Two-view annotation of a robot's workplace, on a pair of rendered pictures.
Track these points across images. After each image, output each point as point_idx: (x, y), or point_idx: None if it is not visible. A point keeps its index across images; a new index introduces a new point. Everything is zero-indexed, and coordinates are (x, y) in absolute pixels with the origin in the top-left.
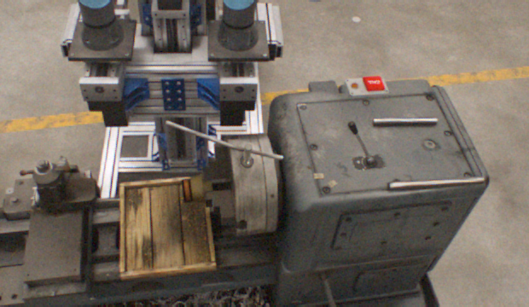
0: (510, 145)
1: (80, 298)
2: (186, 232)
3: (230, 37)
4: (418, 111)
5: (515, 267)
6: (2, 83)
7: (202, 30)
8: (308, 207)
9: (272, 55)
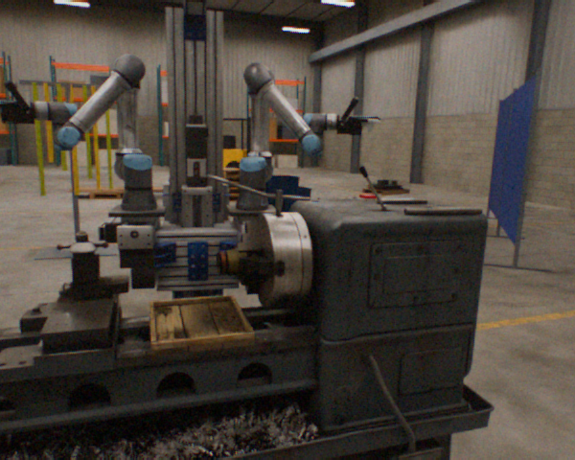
0: (496, 367)
1: (103, 364)
2: (219, 323)
3: (247, 198)
4: None
5: (554, 451)
6: None
7: (220, 218)
8: (340, 222)
9: None
